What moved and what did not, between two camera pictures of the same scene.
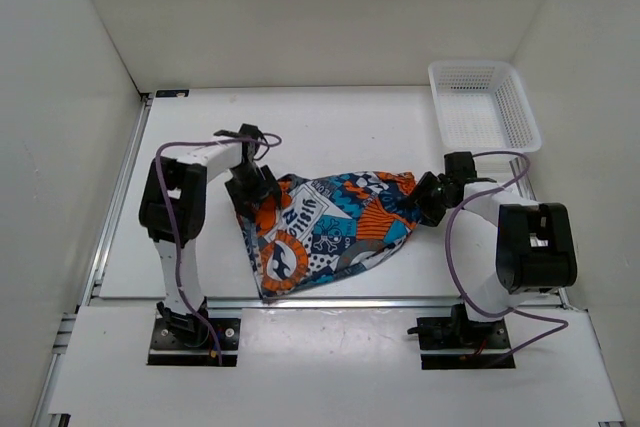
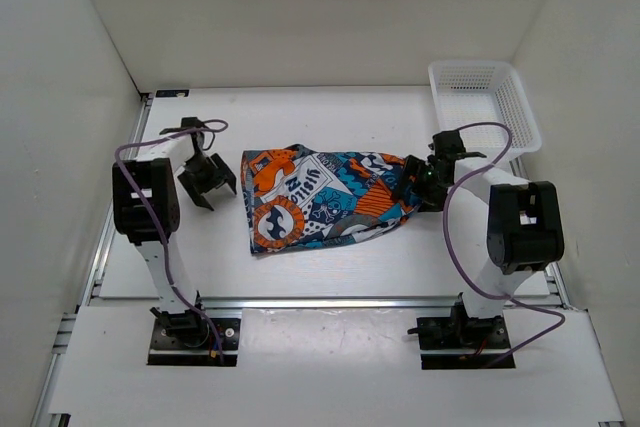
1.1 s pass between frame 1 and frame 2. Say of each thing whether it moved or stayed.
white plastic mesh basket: stayed
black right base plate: stayed
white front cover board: stayed
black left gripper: moved
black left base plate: stayed
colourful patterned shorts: moved
